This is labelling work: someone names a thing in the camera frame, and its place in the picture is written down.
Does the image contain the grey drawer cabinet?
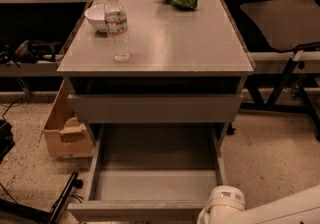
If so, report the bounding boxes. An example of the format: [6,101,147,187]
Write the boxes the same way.
[58,0,254,143]

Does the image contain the clear plastic water bottle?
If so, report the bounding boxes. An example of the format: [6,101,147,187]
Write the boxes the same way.
[104,0,130,62]

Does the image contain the grey top drawer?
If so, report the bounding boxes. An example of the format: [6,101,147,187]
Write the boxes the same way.
[68,94,242,123]

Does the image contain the black box at left edge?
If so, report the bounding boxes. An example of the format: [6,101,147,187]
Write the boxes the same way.
[0,119,15,162]

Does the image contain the black headset on shelf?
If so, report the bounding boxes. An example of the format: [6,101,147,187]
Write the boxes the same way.
[0,40,62,65]

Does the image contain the black stand base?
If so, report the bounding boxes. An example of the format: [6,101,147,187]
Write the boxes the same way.
[0,171,84,224]

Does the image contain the black chair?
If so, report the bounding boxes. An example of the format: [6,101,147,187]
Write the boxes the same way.
[240,0,320,140]

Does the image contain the cardboard box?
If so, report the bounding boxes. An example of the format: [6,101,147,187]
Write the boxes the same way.
[43,82,94,158]

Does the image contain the white bowl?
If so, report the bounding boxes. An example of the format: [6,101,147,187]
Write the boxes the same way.
[85,4,106,32]

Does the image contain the grey drawer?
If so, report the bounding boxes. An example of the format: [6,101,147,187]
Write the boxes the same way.
[68,125,226,222]
[68,94,242,123]

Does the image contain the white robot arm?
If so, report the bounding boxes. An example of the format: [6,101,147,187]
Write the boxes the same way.
[197,185,320,224]

